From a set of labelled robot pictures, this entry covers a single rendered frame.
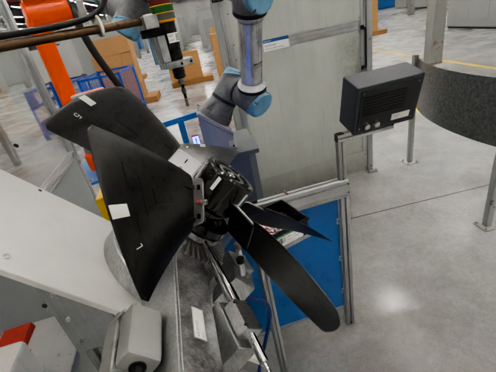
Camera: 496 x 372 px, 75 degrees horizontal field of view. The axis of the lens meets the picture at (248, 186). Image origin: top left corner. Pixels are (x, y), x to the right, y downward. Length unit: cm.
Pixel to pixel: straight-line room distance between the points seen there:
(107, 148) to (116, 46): 826
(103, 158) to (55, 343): 72
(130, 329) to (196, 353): 10
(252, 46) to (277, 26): 143
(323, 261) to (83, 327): 108
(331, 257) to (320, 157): 156
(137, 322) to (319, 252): 111
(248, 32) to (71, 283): 92
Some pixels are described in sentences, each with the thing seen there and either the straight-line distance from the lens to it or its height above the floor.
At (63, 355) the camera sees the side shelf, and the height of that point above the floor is 86.
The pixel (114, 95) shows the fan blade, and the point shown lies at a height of 141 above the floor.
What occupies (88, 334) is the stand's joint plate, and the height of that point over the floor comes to 99.
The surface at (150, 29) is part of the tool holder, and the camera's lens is 69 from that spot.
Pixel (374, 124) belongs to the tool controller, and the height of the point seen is 108.
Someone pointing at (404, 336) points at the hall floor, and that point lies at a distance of 192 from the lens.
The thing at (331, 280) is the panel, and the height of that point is 33.
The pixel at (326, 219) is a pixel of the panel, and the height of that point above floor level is 69.
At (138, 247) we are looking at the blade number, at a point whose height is 129.
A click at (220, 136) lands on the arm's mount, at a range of 144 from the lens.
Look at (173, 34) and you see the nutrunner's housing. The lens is 71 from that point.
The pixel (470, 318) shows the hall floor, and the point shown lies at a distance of 206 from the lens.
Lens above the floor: 152
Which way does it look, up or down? 28 degrees down
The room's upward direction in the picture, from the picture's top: 12 degrees counter-clockwise
